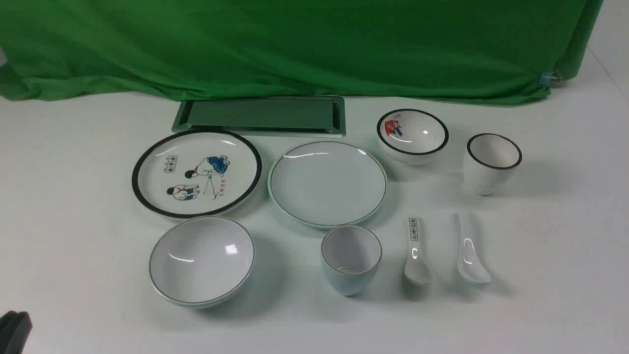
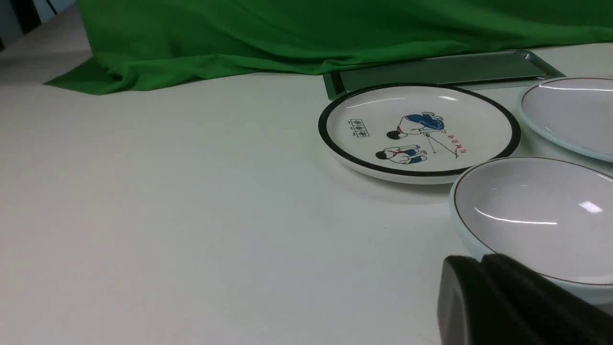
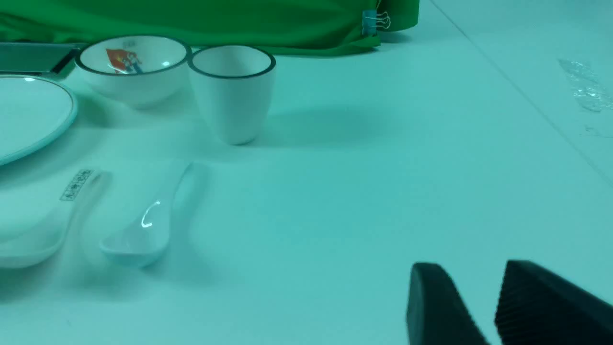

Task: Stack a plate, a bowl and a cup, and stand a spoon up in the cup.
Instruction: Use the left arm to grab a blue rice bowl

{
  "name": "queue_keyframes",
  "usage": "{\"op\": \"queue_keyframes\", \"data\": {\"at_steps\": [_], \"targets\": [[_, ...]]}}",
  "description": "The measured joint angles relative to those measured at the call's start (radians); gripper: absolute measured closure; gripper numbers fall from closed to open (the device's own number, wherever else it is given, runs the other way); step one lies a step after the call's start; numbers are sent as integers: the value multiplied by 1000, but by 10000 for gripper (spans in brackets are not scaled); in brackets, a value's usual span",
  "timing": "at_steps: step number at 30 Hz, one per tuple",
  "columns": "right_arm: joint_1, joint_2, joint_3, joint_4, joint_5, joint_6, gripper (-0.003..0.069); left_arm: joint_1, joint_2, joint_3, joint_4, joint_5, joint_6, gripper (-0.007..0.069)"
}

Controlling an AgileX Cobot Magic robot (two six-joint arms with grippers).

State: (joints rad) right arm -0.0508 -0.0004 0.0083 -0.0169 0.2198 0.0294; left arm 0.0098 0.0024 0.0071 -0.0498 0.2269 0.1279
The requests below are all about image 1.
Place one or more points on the plain white ceramic spoon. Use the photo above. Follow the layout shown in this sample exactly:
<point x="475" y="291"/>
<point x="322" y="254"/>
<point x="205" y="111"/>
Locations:
<point x="469" y="264"/>

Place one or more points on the plain pale blue plate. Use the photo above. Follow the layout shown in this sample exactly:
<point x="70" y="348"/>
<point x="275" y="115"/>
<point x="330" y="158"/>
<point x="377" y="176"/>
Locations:
<point x="325" y="184"/>

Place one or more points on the white spoon with characters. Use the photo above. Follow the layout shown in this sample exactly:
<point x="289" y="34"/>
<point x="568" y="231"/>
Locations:
<point x="416" y="270"/>

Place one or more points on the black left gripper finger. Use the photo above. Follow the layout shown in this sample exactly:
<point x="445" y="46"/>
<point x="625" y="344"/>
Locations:
<point x="15" y="328"/>

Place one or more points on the black-rimmed white cup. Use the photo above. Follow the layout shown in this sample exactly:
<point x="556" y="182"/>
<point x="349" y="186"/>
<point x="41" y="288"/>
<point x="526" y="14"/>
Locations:
<point x="488" y="162"/>

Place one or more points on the black-rimmed illustrated plate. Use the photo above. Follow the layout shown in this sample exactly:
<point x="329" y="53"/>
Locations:
<point x="197" y="173"/>

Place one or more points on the black-rimmed illustrated small bowl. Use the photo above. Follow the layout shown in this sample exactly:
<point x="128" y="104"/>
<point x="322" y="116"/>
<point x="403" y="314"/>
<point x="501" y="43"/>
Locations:
<point x="411" y="136"/>

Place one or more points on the blue binder clip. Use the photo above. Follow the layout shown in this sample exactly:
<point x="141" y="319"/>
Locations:
<point x="550" y="79"/>

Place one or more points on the large pale blue bowl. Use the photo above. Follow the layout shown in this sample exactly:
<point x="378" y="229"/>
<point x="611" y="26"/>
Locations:
<point x="202" y="262"/>

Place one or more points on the pale blue cup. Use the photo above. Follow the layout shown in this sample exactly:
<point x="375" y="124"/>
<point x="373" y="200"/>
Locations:
<point x="350" y="257"/>

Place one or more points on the green backdrop cloth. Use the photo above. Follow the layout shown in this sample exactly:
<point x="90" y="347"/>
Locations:
<point x="473" y="51"/>

